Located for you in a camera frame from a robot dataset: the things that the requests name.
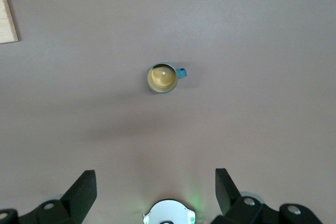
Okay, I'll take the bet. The bamboo cutting board, metal handle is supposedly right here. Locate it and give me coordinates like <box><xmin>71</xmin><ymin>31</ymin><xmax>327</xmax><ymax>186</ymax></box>
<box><xmin>0</xmin><ymin>0</ymin><xmax>20</xmax><ymax>45</ymax></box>

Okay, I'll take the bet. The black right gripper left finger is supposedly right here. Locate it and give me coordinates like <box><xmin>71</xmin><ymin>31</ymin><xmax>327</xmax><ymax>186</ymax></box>
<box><xmin>0</xmin><ymin>169</ymin><xmax>98</xmax><ymax>224</ymax></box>

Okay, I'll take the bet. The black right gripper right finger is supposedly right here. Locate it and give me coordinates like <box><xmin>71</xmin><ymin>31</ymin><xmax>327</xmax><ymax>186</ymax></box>
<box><xmin>209</xmin><ymin>167</ymin><xmax>324</xmax><ymax>224</ymax></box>

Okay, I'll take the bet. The brown table cover mat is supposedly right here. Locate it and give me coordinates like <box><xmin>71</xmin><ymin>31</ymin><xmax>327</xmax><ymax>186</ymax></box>
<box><xmin>0</xmin><ymin>0</ymin><xmax>336</xmax><ymax>224</ymax></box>

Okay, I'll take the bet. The teal ribbed cup with handle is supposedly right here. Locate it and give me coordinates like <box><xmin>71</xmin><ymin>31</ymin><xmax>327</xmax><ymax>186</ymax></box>
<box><xmin>145</xmin><ymin>61</ymin><xmax>188</xmax><ymax>95</ymax></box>

